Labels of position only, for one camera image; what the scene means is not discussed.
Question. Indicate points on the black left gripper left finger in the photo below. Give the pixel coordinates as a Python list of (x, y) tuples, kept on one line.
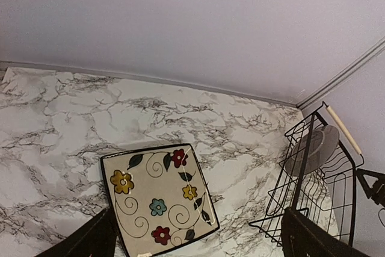
[(95, 238)]

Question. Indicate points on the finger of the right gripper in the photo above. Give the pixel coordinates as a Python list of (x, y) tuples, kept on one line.
[(372, 184)]

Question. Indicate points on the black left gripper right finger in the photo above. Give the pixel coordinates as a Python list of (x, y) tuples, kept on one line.
[(301, 237)]

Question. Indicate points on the black round plate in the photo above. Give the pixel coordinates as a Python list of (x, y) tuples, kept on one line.
[(323, 143)]

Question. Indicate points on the black wire dish rack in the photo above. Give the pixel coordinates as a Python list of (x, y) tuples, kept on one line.
[(327, 196)]

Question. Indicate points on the rear wooden rack handle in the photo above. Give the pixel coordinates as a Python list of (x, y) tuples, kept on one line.
[(344, 129)]

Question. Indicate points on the aluminium frame post right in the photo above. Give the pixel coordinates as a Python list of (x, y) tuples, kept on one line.
[(343, 76)]

